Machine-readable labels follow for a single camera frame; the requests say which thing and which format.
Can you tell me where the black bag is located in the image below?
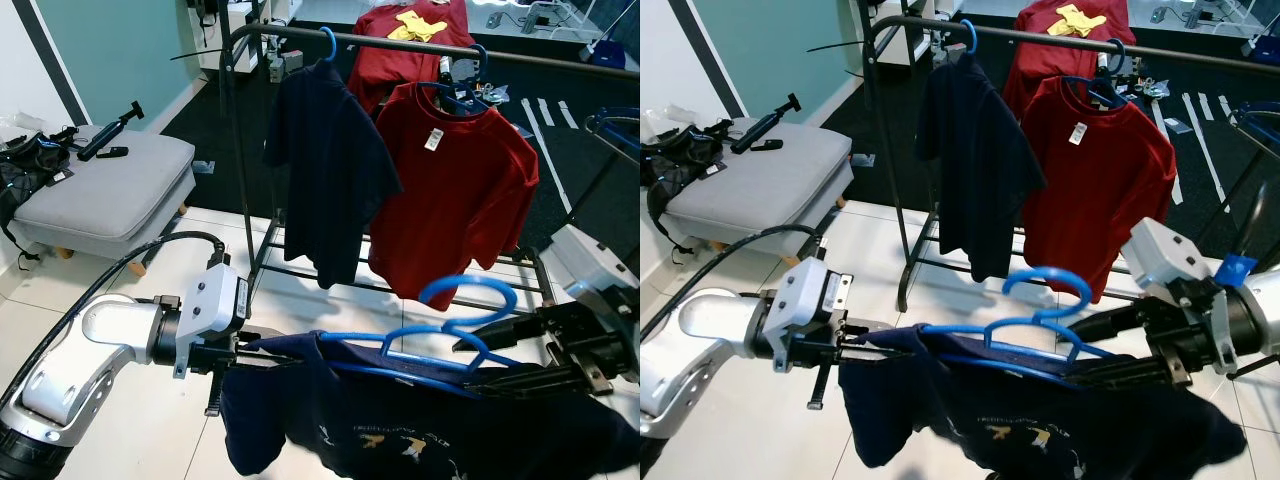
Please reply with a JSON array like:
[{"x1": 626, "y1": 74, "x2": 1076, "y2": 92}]
[
  {"x1": 640, "y1": 120, "x2": 736, "y2": 236},
  {"x1": 0, "y1": 128, "x2": 76, "y2": 261}
]

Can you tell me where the navy t-shirt with gold logo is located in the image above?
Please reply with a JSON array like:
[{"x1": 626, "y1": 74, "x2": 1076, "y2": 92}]
[
  {"x1": 838, "y1": 325, "x2": 1249, "y2": 480},
  {"x1": 220, "y1": 330, "x2": 640, "y2": 480}
]

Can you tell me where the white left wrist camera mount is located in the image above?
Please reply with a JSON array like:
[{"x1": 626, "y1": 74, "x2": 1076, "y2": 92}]
[
  {"x1": 765, "y1": 258, "x2": 853, "y2": 373},
  {"x1": 172, "y1": 262, "x2": 251, "y2": 379}
]

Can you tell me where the grey cushioned ottoman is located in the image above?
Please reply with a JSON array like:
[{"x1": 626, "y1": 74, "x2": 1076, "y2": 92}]
[
  {"x1": 12, "y1": 125, "x2": 198, "y2": 263},
  {"x1": 665, "y1": 118, "x2": 851, "y2": 246}
]

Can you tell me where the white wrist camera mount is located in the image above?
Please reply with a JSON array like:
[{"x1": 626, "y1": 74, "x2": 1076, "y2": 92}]
[
  {"x1": 765, "y1": 258, "x2": 853, "y2": 373},
  {"x1": 1120, "y1": 215, "x2": 1258, "y2": 378},
  {"x1": 172, "y1": 262, "x2": 251, "y2": 379},
  {"x1": 545, "y1": 225, "x2": 640, "y2": 316}
]

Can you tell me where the black hand pump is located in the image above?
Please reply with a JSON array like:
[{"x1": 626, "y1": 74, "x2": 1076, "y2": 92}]
[
  {"x1": 730, "y1": 93, "x2": 804, "y2": 154},
  {"x1": 78, "y1": 100, "x2": 146, "y2": 161}
]

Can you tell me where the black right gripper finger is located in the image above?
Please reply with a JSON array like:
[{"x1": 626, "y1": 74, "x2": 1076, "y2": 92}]
[
  {"x1": 1070, "y1": 305, "x2": 1151, "y2": 341},
  {"x1": 470, "y1": 365, "x2": 611, "y2": 396},
  {"x1": 452, "y1": 318, "x2": 561, "y2": 353},
  {"x1": 1060, "y1": 355, "x2": 1189, "y2": 391}
]

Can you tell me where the black metal clothes rack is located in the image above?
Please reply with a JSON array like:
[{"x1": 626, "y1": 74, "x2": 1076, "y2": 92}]
[
  {"x1": 218, "y1": 22, "x2": 640, "y2": 301},
  {"x1": 862, "y1": 12, "x2": 1280, "y2": 313}
]

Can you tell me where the white cabinet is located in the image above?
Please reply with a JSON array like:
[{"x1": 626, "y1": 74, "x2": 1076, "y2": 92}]
[
  {"x1": 850, "y1": 0, "x2": 956, "y2": 66},
  {"x1": 195, "y1": 0, "x2": 301, "y2": 71}
]

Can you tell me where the red t-shirt with white tag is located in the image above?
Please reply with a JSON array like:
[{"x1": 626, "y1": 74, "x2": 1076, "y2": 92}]
[
  {"x1": 1020, "y1": 75, "x2": 1179, "y2": 304},
  {"x1": 368, "y1": 82, "x2": 541, "y2": 299}
]

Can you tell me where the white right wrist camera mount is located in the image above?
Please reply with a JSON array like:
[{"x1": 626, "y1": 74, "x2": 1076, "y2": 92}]
[
  {"x1": 1120, "y1": 215, "x2": 1258, "y2": 378},
  {"x1": 545, "y1": 225, "x2": 640, "y2": 316}
]

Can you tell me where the red t-shirt with yellow print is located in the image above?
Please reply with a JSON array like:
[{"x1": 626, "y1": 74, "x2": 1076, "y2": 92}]
[
  {"x1": 1005, "y1": 0, "x2": 1136, "y2": 101},
  {"x1": 347, "y1": 0, "x2": 476, "y2": 111}
]

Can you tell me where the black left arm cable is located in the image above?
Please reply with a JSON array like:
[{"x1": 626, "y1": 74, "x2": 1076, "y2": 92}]
[
  {"x1": 0, "y1": 230, "x2": 233, "y2": 401},
  {"x1": 640, "y1": 225, "x2": 831, "y2": 336}
]

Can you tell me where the plain dark navy t-shirt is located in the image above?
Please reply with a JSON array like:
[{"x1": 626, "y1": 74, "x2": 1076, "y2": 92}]
[
  {"x1": 263, "y1": 60, "x2": 403, "y2": 291},
  {"x1": 915, "y1": 52, "x2": 1046, "y2": 284}
]

